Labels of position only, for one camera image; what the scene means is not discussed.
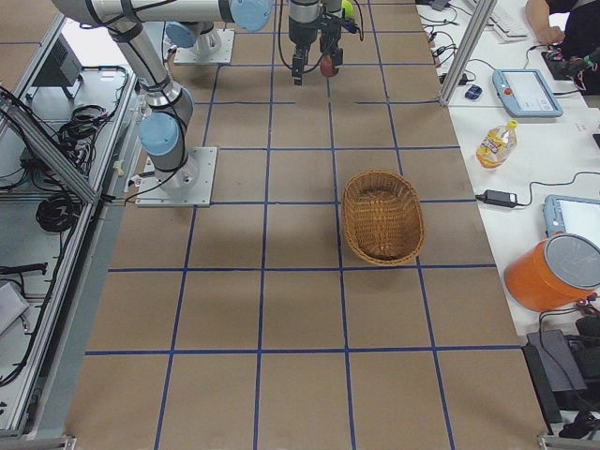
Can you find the aluminium frame diagonal beam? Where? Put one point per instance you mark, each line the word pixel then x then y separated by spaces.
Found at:
pixel 35 136

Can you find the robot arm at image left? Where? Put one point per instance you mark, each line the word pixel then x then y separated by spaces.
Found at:
pixel 163 133

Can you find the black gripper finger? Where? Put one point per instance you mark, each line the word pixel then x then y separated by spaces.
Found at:
pixel 329 41
pixel 299 62

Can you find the white base plate image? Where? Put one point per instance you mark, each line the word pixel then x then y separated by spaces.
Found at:
pixel 192 185
pixel 212 48

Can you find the black power brick on desk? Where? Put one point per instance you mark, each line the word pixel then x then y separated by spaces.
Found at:
pixel 498 198

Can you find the yellow drink bottle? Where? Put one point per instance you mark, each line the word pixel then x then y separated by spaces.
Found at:
pixel 497 146

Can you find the blue teach pendant lower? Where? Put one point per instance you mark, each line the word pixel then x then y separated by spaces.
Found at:
pixel 575 215

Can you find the woven wicker basket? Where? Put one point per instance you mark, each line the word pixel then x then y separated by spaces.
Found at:
pixel 382 218

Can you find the red apple with yellow top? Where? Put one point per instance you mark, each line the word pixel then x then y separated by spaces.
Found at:
pixel 327 67

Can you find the aluminium post near desk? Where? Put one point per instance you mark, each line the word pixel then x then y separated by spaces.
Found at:
pixel 473 32

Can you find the white base plate image right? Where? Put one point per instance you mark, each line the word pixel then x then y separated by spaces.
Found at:
pixel 212 48

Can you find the blue computer mouse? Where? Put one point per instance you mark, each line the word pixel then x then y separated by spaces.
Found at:
pixel 474 92

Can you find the white base plate image left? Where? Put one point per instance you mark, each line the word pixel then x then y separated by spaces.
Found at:
pixel 192 185

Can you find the person's hand at desk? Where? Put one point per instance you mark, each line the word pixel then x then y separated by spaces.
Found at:
pixel 549 35

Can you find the blue teach pendant upper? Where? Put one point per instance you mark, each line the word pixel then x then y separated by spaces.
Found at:
pixel 525 93

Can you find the green apple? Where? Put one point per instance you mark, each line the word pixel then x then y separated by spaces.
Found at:
pixel 347 7

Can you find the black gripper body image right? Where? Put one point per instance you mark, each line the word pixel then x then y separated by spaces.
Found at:
pixel 300 32

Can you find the black equipment under desk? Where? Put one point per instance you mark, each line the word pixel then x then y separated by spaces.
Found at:
pixel 564 369

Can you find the white keyboard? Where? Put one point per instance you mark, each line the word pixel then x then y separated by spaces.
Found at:
pixel 505 26

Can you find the orange bucket with grey lid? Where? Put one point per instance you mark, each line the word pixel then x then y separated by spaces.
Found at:
pixel 559 270

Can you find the blue teach pendant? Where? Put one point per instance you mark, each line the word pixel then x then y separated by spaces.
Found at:
pixel 525 93
pixel 575 215

